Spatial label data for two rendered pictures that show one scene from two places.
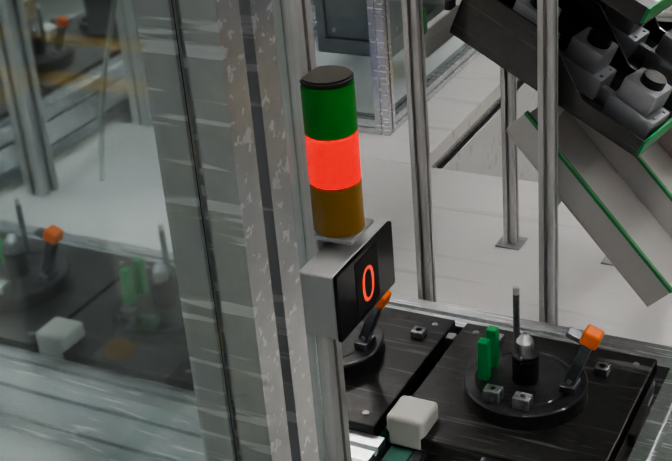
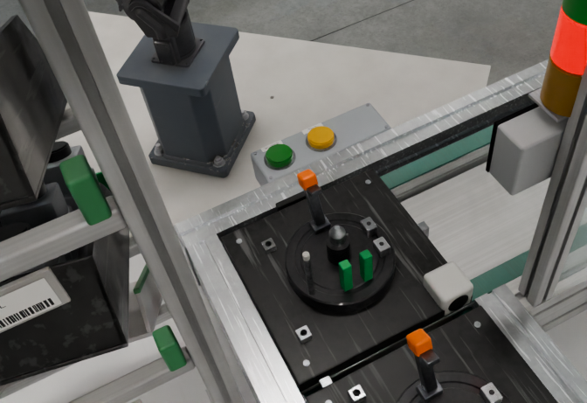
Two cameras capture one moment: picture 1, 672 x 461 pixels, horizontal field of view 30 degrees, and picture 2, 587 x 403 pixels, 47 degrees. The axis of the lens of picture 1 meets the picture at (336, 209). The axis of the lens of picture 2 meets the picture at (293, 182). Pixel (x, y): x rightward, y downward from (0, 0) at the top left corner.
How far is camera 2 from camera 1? 1.58 m
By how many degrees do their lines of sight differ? 95
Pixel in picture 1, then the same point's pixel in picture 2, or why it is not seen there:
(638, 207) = not seen: hidden behind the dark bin
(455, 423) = (416, 267)
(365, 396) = (464, 345)
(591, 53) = (58, 192)
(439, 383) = (391, 319)
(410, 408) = (450, 280)
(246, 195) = not seen: outside the picture
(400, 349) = (388, 389)
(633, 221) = not seen: hidden behind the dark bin
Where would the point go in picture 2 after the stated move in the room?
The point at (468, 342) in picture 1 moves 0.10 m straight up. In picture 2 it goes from (324, 354) to (318, 313)
